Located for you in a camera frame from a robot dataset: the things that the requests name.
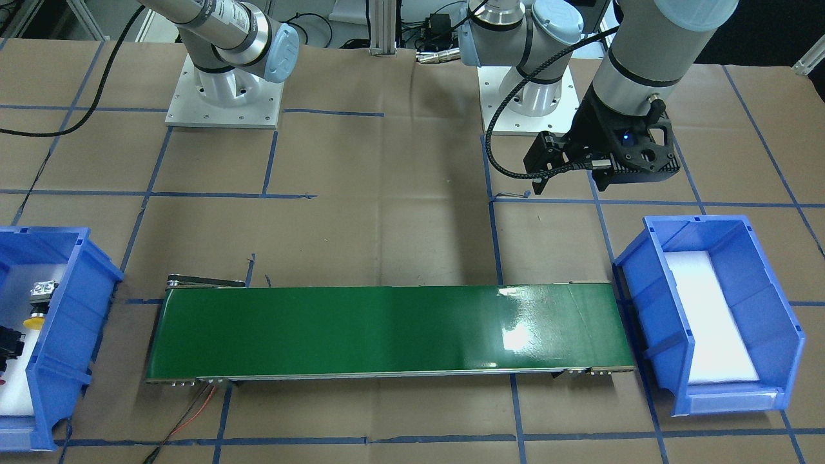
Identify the blue bin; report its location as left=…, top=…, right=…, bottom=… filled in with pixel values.
left=1, top=226, right=124, bottom=452
left=615, top=215, right=806, bottom=416

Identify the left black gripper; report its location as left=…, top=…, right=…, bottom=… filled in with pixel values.
left=523, top=88, right=681, bottom=193

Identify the aluminium frame post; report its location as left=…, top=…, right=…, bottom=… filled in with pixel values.
left=365, top=1, right=401, bottom=56

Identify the green conveyor belt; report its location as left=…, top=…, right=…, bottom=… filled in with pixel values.
left=145, top=282, right=636, bottom=384

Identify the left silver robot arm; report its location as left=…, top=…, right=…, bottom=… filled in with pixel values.
left=458, top=1, right=739, bottom=195

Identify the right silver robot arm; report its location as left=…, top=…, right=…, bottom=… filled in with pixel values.
left=2, top=1, right=300, bottom=377

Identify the red black power wire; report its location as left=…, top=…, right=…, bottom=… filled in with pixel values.
left=143, top=385, right=218, bottom=463

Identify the yellow push button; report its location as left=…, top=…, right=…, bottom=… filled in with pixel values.
left=23, top=280, right=59, bottom=330

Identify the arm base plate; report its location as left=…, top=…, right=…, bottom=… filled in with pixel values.
left=478, top=66, right=579, bottom=135
left=165, top=56, right=284, bottom=130

